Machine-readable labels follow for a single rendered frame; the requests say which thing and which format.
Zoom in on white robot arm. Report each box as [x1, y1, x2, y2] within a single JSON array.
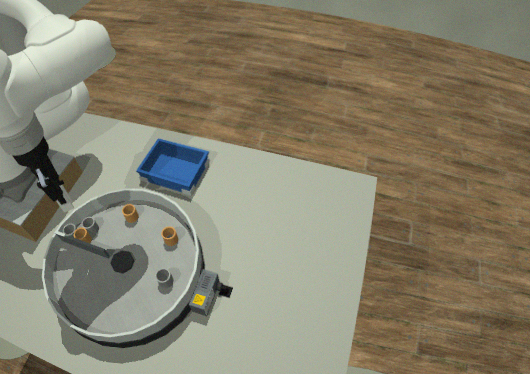
[[0, 0, 111, 203]]

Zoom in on bronze bushing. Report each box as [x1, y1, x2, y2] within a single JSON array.
[[74, 227, 92, 243], [122, 204, 139, 223], [161, 227, 178, 246]]

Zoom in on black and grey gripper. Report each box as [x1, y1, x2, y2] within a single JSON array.
[[13, 136, 74, 212]]

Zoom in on blue crate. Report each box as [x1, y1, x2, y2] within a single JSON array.
[[139, 138, 210, 196]]

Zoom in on grey metal bushing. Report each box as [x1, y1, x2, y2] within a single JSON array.
[[155, 268, 174, 288], [82, 217, 99, 235], [63, 224, 77, 237]]

